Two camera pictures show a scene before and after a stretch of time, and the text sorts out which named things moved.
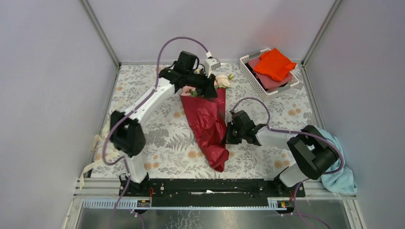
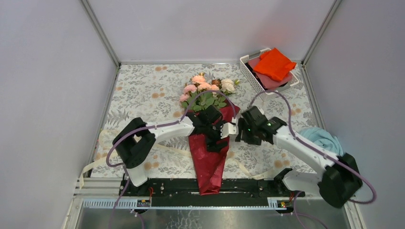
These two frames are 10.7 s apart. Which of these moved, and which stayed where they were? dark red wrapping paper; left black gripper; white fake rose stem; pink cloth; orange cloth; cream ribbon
Moved: dark red wrapping paper; left black gripper; white fake rose stem; cream ribbon
Stayed: orange cloth; pink cloth
